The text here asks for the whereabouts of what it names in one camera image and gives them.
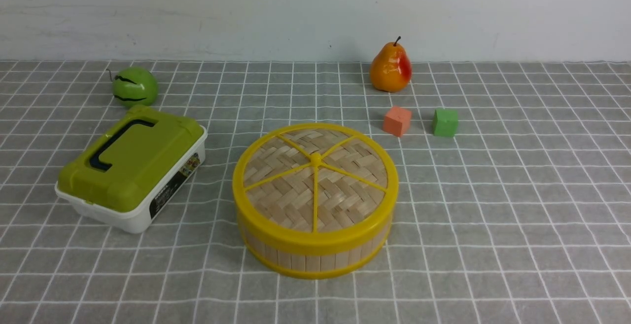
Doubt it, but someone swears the green toy watermelon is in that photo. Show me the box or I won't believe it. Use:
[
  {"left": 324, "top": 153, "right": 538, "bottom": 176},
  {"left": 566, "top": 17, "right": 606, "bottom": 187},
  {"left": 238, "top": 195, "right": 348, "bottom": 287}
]
[{"left": 107, "top": 66, "right": 159, "bottom": 108}]

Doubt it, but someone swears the orange toy pear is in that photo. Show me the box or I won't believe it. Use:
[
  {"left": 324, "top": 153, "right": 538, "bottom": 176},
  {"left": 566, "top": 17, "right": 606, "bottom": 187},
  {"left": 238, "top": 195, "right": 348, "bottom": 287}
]
[{"left": 369, "top": 36, "right": 413, "bottom": 93}]

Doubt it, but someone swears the grey checked tablecloth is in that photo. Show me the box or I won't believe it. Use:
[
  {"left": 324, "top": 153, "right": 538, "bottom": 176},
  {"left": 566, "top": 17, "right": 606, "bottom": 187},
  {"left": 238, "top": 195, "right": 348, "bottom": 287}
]
[{"left": 0, "top": 60, "right": 631, "bottom": 324}]

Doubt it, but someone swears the green lidded white box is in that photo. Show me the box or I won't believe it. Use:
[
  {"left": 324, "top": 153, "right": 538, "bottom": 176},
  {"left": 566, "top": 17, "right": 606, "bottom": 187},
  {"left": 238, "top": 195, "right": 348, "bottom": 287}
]
[{"left": 55, "top": 106, "right": 208, "bottom": 234}]

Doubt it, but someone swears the yellow woven steamer lid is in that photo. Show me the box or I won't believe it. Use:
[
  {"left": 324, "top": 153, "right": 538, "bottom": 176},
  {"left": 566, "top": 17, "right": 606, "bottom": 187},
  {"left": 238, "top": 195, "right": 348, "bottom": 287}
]
[{"left": 232, "top": 123, "right": 399, "bottom": 256}]

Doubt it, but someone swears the orange foam cube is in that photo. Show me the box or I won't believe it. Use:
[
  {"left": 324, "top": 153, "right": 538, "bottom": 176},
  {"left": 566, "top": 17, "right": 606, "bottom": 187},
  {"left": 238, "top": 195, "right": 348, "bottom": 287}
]
[{"left": 382, "top": 106, "right": 412, "bottom": 138}]

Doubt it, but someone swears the green foam cube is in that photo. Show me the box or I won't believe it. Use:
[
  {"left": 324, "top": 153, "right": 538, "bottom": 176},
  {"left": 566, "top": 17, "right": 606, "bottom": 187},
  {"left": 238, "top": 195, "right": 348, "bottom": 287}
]
[{"left": 432, "top": 108, "right": 459, "bottom": 138}]

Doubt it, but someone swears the yellow bamboo steamer basket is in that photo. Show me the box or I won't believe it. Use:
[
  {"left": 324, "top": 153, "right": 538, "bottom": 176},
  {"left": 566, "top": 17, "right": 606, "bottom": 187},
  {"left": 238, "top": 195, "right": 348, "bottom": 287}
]
[{"left": 238, "top": 216, "right": 393, "bottom": 280}]

